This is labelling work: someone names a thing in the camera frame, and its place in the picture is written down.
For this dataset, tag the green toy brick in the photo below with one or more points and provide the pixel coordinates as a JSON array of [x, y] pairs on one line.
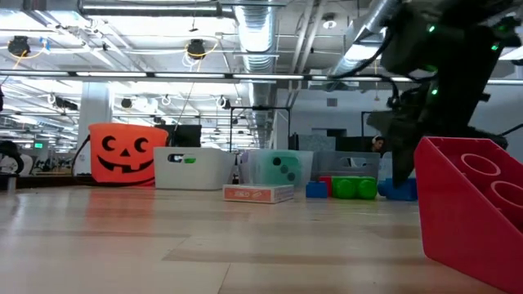
[[189, 160], [354, 181]]

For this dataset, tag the black monitor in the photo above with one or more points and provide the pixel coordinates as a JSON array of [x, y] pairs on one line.
[[184, 136]]

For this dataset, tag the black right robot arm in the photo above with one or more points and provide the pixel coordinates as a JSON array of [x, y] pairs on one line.
[[449, 41]]

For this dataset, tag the silver ventilation duct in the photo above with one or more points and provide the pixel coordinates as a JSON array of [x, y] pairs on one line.
[[372, 18], [257, 32]]

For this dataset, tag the yellow hanging pendant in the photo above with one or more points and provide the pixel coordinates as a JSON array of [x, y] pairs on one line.
[[376, 96]]

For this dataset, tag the white building column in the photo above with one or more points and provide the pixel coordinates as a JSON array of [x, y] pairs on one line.
[[96, 106]]

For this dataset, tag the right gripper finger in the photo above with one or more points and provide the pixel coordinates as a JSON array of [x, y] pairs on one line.
[[404, 151], [382, 121]]

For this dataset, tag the playing card box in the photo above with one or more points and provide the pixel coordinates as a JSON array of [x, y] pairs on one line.
[[257, 195]]

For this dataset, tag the long ceiling light strip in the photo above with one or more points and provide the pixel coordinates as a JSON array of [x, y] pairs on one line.
[[110, 74]]

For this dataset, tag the white ceiling sensor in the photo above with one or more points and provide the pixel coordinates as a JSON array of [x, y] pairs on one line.
[[329, 23]]

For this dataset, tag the teal foam die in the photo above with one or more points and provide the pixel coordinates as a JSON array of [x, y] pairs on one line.
[[271, 173]]

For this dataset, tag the green exit sign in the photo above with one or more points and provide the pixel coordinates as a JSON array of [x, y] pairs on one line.
[[38, 145]]

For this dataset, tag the clear plastic bin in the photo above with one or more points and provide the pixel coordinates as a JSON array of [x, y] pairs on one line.
[[385, 163], [307, 179]]

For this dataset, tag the orange pumpkin bucket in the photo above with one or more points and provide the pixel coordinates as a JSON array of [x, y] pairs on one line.
[[98, 171]]

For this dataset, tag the black ceiling lamp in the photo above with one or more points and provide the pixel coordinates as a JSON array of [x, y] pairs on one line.
[[18, 45], [196, 48]]

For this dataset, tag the person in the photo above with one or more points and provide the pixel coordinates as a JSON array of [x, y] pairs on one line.
[[378, 145]]

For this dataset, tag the white plastic bin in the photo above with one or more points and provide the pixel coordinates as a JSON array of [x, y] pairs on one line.
[[204, 175]]

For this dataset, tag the smoked grey plastic bin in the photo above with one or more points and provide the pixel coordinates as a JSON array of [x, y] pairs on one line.
[[327, 163]]

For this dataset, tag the large red toy brick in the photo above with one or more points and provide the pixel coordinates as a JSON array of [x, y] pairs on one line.
[[329, 185]]

